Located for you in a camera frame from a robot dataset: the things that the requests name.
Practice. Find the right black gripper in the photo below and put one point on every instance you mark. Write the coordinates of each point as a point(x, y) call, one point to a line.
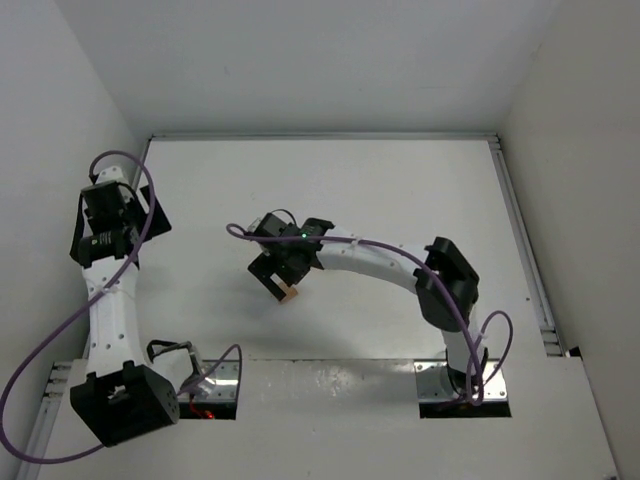
point(267, 270)

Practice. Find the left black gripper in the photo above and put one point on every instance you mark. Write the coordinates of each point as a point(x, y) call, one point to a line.
point(157, 220)

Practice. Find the wood block one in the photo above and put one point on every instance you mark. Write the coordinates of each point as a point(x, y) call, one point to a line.
point(289, 294)

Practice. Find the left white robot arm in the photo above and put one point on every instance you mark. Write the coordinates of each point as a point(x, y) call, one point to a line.
point(130, 389)

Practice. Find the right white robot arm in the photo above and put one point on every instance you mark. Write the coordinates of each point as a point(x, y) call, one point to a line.
point(438, 274)

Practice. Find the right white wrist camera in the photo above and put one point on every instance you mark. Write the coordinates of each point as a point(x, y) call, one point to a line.
point(254, 229)

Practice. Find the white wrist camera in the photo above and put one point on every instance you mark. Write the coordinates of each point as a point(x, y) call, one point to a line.
point(109, 173)
point(254, 229)

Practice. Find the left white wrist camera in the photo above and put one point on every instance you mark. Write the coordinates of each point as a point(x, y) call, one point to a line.
point(109, 173)

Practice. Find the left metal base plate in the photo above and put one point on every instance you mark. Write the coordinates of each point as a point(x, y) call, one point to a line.
point(220, 386)

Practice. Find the metal base plate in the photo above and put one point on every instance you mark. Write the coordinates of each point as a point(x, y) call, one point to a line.
point(220, 386)
point(434, 386)

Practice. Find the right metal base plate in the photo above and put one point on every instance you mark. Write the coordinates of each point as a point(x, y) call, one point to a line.
point(434, 386)

